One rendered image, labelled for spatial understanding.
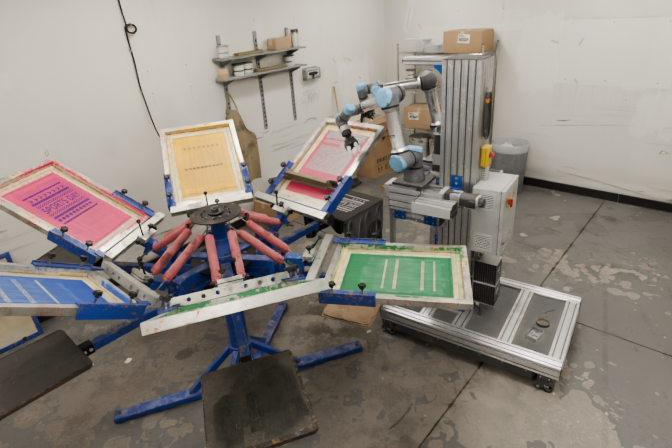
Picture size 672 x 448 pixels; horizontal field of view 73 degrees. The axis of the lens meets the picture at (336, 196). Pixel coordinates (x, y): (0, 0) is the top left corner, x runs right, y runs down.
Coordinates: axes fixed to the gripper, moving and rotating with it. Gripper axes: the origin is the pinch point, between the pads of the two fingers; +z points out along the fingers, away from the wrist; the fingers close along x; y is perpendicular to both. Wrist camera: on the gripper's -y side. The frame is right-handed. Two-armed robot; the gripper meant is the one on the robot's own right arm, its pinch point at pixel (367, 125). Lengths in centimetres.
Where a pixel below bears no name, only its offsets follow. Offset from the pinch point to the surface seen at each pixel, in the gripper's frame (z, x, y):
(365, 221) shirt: 52, -52, 21
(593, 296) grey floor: 169, 45, 160
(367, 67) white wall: 74, 249, -200
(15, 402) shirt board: -26, -271, 17
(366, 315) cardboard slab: 128, -83, 24
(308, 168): 4, -60, -13
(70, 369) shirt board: -19, -249, 16
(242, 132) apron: 41, 9, -195
